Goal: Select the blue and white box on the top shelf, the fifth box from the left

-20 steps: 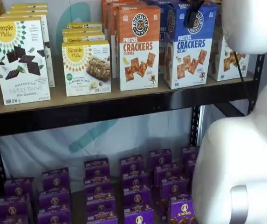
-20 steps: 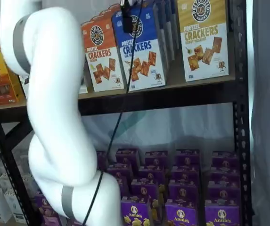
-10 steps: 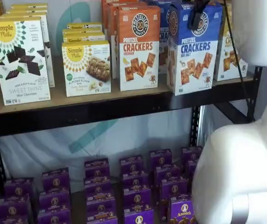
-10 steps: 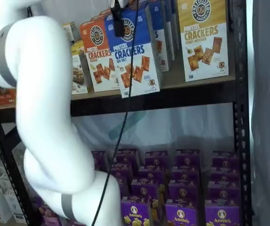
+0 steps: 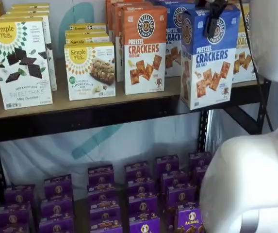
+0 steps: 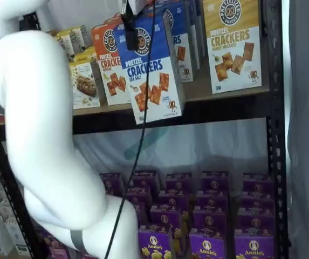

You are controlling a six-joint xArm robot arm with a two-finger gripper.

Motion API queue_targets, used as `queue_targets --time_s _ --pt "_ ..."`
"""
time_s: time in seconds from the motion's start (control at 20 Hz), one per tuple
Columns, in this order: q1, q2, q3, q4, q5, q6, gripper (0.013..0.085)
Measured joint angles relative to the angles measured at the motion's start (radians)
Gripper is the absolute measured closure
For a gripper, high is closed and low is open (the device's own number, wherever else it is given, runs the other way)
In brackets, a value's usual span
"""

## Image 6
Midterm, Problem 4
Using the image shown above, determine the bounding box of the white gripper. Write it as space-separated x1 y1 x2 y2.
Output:
120 0 155 51

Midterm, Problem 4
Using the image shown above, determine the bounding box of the black cable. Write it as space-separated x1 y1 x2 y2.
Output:
103 0 156 259

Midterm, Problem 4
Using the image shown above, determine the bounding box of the wooden shelf board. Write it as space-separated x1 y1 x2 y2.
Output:
72 87 270 117

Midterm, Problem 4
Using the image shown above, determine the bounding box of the grey and white box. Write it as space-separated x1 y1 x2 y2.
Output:
72 24 92 53
56 29 75 59

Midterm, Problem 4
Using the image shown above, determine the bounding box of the yellow pretzel crackers box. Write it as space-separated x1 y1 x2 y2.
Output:
202 0 263 94

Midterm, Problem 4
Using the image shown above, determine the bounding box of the white fabric curtain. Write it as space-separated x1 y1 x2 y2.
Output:
282 0 309 259

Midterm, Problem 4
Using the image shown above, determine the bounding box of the black metal shelf frame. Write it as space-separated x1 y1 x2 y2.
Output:
0 0 290 259

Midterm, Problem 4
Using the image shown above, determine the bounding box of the yellow granola bar box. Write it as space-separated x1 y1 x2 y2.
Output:
69 58 101 110
69 47 97 65

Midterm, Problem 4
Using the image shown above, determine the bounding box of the purple Annie's snack box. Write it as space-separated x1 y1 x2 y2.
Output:
124 187 153 207
242 172 274 189
193 209 232 233
201 171 229 191
240 188 275 211
196 189 230 211
100 172 124 196
237 208 276 237
138 225 184 259
132 170 160 189
158 189 190 207
132 203 145 224
234 234 276 259
165 172 193 191
42 233 72 259
150 205 190 230
189 229 232 259

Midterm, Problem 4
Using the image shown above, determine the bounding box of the teal tape strip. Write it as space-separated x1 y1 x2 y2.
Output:
123 127 169 162

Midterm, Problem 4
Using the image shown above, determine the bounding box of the orange pretzel crackers box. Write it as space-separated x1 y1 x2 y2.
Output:
104 12 122 25
91 21 132 106

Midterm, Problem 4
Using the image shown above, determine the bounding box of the blue pretzel crackers box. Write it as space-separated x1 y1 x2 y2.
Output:
169 0 201 83
117 8 185 125

